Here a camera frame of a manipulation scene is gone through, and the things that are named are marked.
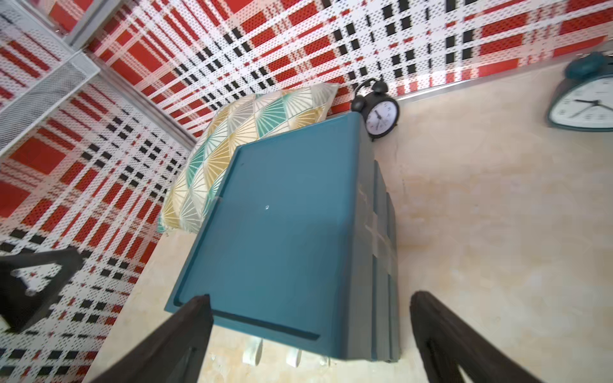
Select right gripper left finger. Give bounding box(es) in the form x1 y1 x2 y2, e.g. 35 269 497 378
94 295 214 382

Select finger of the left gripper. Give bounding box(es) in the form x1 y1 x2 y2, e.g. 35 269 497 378
1 247 84 333

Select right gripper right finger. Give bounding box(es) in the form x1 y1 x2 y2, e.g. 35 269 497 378
410 290 539 382

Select teal three-drawer cabinet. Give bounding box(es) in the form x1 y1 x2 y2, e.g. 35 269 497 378
165 113 400 362

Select patterned green yellow pillow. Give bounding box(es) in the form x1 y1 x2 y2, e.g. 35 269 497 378
157 83 339 233

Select black alarm clock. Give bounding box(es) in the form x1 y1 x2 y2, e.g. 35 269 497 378
351 78 400 141

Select teal alarm clock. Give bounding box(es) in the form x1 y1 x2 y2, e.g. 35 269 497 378
546 50 612 132

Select white wire mesh basket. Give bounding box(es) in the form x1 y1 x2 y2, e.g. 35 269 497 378
1 1 100 156

